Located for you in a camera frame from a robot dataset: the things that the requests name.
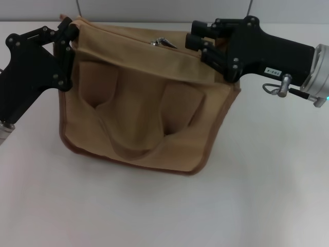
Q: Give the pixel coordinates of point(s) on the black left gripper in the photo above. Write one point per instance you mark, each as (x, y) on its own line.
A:
(25, 74)

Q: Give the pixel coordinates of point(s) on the silver metal zipper pull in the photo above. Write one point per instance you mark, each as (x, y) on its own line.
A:
(164, 42)

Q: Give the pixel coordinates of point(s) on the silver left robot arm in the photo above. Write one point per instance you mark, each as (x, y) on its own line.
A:
(5, 131)

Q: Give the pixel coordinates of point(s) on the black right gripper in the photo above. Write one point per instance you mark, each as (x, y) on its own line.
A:
(270, 54)

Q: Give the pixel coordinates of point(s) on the khaki canvas food bag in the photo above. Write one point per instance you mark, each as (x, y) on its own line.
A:
(138, 115)

